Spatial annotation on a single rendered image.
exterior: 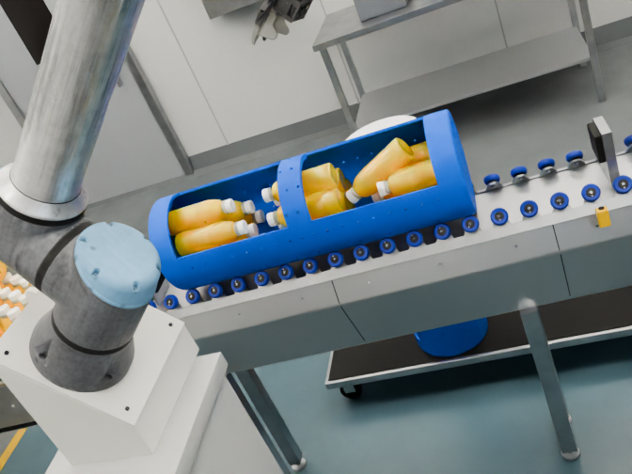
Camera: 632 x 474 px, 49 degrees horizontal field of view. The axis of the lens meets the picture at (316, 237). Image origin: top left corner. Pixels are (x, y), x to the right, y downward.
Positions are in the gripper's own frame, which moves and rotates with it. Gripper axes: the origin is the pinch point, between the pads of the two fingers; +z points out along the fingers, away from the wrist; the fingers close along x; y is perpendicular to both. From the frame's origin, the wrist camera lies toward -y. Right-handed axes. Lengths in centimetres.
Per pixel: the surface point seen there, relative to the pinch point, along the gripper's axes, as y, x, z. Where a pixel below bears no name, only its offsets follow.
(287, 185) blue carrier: 24.3, 0.6, 29.8
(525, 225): 80, 16, 7
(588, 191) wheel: 86, 19, -8
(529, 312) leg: 97, 23, 31
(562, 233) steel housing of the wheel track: 88, 17, 4
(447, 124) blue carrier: 49, 13, -4
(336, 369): 67, 61, 124
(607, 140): 83, 24, -20
